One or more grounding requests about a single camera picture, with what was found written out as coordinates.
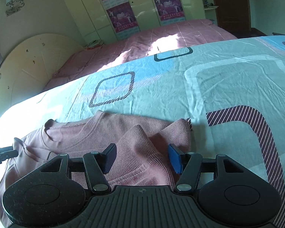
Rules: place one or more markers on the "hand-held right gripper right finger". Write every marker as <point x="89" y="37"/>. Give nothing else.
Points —
<point x="175" y="158"/>

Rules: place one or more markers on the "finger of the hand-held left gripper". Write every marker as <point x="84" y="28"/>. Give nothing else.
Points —
<point x="4" y="152"/>

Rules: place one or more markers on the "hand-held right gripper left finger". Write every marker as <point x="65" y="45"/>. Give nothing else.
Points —
<point x="110" y="158"/>

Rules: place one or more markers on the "pink long-sleeved sweater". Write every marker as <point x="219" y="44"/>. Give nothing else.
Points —
<point x="137" y="147"/>

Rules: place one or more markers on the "blue patterned bedsheet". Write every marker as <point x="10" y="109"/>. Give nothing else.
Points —
<point x="168" y="85"/>

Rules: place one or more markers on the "cream arched headboard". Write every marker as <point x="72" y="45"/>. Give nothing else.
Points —
<point x="35" y="64"/>

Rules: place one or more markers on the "pink checked bedspread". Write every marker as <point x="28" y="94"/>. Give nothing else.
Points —
<point x="142" y="42"/>

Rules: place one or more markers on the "pale green wardrobe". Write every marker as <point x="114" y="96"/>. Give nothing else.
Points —
<point x="142" y="7"/>

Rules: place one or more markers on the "corner shelf unit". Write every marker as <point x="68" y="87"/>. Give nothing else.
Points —
<point x="207" y="2"/>

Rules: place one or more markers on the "dark wooden door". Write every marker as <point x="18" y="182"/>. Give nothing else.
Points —
<point x="231" y="7"/>

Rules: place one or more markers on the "purple wall poster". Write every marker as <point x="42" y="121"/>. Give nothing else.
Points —
<point x="122" y="16"/>
<point x="168" y="4"/>

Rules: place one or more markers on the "wall lamp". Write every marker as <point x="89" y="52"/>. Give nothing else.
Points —
<point x="14" y="2"/>

